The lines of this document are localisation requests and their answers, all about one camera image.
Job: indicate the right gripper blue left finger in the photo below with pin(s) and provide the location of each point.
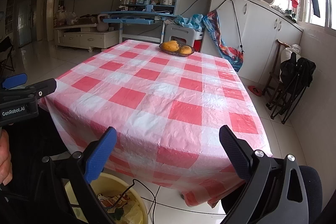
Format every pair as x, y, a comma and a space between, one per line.
99, 153

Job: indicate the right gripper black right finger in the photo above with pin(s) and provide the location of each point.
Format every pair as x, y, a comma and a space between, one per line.
238, 151

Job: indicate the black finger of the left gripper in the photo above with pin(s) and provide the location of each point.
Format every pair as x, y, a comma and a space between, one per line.
41, 89

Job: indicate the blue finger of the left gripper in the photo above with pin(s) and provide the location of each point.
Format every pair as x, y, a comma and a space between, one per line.
14, 81

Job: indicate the red white snack wrapper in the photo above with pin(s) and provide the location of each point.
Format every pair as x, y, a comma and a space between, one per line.
110, 202

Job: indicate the green knitted turtle toy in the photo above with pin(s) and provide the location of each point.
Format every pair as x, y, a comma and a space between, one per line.
118, 213

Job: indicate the yellow plastic trash basin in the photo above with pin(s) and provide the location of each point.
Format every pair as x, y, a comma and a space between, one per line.
135, 210

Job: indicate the person's left hand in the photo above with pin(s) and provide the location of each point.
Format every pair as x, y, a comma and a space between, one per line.
6, 173

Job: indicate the cream tv cabinet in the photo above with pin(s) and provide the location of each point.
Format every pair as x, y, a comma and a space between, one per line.
86, 37

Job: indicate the wooden chair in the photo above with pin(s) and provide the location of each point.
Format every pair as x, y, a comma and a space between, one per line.
272, 65

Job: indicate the pink checkered tablecloth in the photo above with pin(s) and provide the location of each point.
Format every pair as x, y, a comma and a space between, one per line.
167, 111

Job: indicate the pink kettlebell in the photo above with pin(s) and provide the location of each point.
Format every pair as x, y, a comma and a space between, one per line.
102, 26

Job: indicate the black folding chair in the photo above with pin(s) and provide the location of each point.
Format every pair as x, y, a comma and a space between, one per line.
295, 77

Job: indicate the white stuffed bag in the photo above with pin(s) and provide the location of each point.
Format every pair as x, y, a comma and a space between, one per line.
286, 53

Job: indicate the yellow mango right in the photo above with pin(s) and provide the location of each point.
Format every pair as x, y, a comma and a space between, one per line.
186, 50

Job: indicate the yellow mango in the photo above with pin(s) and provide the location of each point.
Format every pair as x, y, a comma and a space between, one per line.
186, 50
170, 46

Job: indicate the wicker fruit basket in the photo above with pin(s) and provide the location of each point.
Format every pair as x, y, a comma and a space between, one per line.
177, 52

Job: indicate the blue study desk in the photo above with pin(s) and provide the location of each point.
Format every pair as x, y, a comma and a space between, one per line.
143, 15

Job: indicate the yellow mango left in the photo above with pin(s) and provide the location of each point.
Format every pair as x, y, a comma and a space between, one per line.
170, 46

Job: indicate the white balcony cabinet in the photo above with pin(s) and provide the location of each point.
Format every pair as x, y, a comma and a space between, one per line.
257, 26

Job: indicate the white plastic stool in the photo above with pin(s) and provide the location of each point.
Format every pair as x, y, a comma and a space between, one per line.
181, 33

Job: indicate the blue crumpled cloth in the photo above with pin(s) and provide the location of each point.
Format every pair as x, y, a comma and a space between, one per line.
195, 22

